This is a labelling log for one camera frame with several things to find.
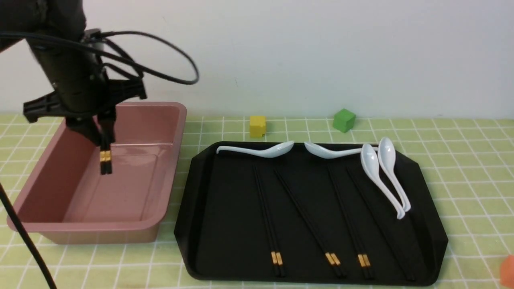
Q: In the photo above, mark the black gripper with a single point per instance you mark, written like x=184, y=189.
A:
x=78, y=100

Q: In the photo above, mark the black chopstick pair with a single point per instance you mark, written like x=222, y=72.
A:
x=279, y=268
x=105, y=156
x=328, y=254
x=388, y=238
x=358, y=245

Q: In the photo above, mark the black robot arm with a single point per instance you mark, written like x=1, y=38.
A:
x=36, y=20

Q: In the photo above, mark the pink plastic bin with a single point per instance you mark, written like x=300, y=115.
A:
x=68, y=201

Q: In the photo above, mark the yellow cube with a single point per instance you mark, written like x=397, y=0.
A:
x=257, y=126

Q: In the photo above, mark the black plastic tray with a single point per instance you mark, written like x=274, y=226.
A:
x=221, y=232

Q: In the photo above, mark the white spoon far left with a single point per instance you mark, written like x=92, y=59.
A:
x=269, y=153

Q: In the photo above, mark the white spoon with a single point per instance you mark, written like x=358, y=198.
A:
x=371, y=167
x=387, y=161
x=325, y=153
x=269, y=153

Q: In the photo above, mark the white spoon centre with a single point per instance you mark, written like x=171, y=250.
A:
x=325, y=153

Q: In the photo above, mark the green cube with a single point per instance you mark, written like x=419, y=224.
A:
x=344, y=120

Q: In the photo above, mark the white spoon inner right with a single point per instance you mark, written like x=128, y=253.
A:
x=371, y=167

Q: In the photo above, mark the white spoon outer right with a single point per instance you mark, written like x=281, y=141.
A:
x=387, y=161

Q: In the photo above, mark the orange cube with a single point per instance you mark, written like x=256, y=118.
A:
x=507, y=272

